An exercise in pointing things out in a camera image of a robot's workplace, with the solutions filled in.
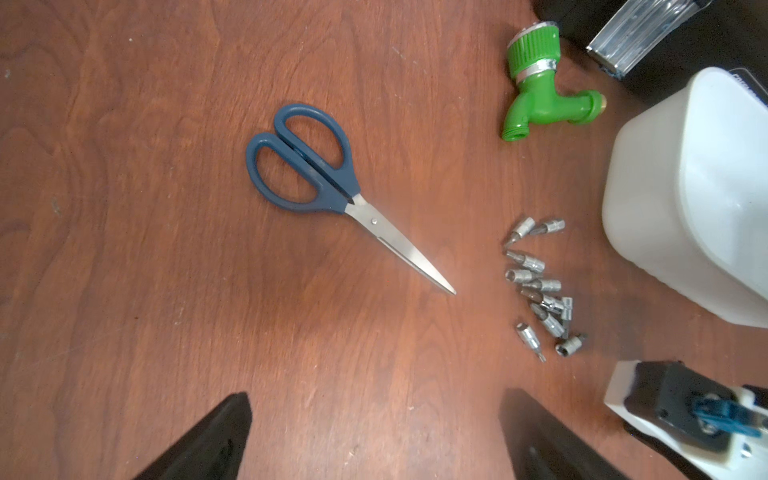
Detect silver socket bit five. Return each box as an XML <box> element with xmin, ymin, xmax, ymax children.
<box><xmin>522</xmin><ymin>279</ymin><xmax>562</xmax><ymax>292</ymax></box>

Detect silver socket bit eight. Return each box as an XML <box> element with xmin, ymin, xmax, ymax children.
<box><xmin>560</xmin><ymin>297</ymin><xmax>573</xmax><ymax>339</ymax></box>

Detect green plastic faucet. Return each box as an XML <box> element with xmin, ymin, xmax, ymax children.
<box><xmin>501</xmin><ymin>21</ymin><xmax>607</xmax><ymax>142</ymax></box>

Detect silver socket bit four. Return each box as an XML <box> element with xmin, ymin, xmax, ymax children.
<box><xmin>505</xmin><ymin>269</ymin><xmax>542</xmax><ymax>284</ymax></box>

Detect silver socket bit seven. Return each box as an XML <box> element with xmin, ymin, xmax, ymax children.
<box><xmin>529</xmin><ymin>303</ymin><xmax>565</xmax><ymax>338</ymax></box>

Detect silver socket bit three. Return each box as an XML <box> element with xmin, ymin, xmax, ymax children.
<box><xmin>505</xmin><ymin>250</ymin><xmax>546</xmax><ymax>273</ymax></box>

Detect silver socket bit nine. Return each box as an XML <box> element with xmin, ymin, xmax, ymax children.
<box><xmin>515</xmin><ymin>322</ymin><xmax>546</xmax><ymax>363</ymax></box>

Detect silver socket bit two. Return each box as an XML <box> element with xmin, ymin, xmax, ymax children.
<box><xmin>529</xmin><ymin>219</ymin><xmax>566</xmax><ymax>236</ymax></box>

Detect black plastic toolbox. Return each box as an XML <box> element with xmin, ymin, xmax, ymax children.
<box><xmin>532</xmin><ymin>0</ymin><xmax>767</xmax><ymax>105</ymax></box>

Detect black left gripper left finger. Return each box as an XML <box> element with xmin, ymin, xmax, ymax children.
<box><xmin>136</xmin><ymin>392</ymin><xmax>252</xmax><ymax>480</ymax></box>

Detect blue handled scissors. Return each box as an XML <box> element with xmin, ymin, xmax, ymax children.
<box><xmin>246</xmin><ymin>103</ymin><xmax>456</xmax><ymax>295</ymax></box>

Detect white plastic storage box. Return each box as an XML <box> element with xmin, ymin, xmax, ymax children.
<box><xmin>602</xmin><ymin>67</ymin><xmax>767</xmax><ymax>328</ymax></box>

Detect silver socket bit one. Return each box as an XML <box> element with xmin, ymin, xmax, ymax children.
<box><xmin>504</xmin><ymin>217</ymin><xmax>536</xmax><ymax>248</ymax></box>

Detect silver socket bit ten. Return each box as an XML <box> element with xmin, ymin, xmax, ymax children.
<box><xmin>555</xmin><ymin>333</ymin><xmax>588</xmax><ymax>358</ymax></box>

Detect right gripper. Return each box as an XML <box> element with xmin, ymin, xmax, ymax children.
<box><xmin>604</xmin><ymin>360</ymin><xmax>767</xmax><ymax>479</ymax></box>

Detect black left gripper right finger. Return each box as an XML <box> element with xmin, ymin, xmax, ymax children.
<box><xmin>499</xmin><ymin>388</ymin><xmax>626</xmax><ymax>479</ymax></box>

